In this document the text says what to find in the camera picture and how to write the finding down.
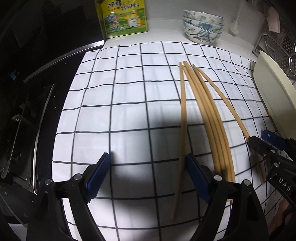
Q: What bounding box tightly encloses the black gas cooktop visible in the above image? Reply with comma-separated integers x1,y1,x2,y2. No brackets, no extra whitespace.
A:
0,40,105,209

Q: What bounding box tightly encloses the yellow green seasoning box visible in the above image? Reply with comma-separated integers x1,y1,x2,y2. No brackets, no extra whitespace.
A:
95,0,149,39

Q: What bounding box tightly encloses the single bamboo chopstick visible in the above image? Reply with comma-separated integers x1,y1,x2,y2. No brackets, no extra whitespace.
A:
192,64,266,184
170,62,188,220

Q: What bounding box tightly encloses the person's right hand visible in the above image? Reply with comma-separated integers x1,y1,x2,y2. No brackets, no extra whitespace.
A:
274,198,290,230

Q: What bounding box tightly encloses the white black checked cloth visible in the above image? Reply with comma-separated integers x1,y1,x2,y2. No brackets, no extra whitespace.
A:
52,41,278,235

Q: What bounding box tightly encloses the white bottle brush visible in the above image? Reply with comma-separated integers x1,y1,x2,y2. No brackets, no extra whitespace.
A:
228,0,243,36

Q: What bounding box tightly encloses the floral ceramic bowl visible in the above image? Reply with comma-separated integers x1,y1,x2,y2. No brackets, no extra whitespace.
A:
183,17,224,33
184,23,223,44
182,10,225,26

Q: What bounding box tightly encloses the beige rag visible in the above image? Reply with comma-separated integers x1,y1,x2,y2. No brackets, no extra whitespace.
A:
266,7,281,33

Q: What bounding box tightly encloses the cream oval plate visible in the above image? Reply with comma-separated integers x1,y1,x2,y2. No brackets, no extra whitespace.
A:
253,50,296,149

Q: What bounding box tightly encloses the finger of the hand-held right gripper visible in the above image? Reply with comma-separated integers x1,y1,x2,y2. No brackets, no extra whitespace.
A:
262,130,296,152
247,136,278,163

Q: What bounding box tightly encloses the metal dish rack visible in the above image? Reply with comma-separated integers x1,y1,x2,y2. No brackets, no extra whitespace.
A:
252,32,281,58

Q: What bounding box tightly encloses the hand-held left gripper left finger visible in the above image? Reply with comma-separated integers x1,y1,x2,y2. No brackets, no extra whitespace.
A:
26,152,111,241

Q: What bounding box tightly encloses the row of wooden chopsticks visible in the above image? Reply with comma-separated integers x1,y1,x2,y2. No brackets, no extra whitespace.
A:
182,61,236,184

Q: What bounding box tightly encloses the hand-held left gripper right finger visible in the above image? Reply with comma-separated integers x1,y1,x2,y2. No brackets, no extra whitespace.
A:
185,153,270,241

